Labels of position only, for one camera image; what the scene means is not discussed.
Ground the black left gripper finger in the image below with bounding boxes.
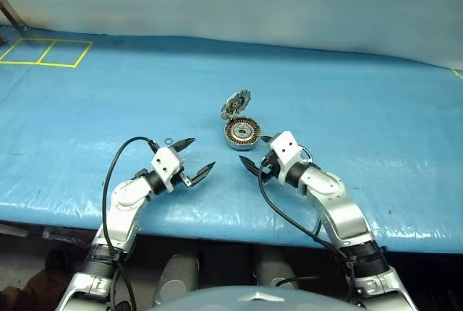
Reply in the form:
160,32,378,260
171,137,197,153
190,161,216,187

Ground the yellow tape double square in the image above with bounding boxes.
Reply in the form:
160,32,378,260
0,38,94,69

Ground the black bar under table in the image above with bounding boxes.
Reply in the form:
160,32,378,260
41,226,98,245

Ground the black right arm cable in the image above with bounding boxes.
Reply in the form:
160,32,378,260
257,146,359,304

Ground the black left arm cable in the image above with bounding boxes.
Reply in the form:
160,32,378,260
102,137,160,311

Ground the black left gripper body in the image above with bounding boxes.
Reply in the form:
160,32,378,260
169,164,193,190

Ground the silver motor rotor cover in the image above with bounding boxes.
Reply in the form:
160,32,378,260
221,88,253,122

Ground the slanted metal support rod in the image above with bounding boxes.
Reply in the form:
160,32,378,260
0,0,28,35

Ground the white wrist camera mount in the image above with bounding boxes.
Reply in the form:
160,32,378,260
267,130,303,184
150,146,184,194

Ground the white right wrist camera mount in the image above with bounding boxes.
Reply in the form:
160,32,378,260
267,130,303,184

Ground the grey robot torso dome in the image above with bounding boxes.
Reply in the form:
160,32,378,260
147,286,349,311

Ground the grey rounded robot leg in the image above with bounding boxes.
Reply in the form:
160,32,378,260
254,255,302,291
153,252,200,307

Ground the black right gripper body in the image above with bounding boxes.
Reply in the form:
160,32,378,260
258,153,281,184

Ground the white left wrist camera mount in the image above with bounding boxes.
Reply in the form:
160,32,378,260
150,146,184,194

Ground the motor stator with copper windings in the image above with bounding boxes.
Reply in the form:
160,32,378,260
224,116,262,151

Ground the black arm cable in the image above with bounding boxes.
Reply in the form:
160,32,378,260
102,137,160,311
257,146,359,304

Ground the blue plastic table cover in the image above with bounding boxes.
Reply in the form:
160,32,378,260
0,24,463,254

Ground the dark brown rounded shape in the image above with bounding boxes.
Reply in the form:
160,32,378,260
0,248,73,311

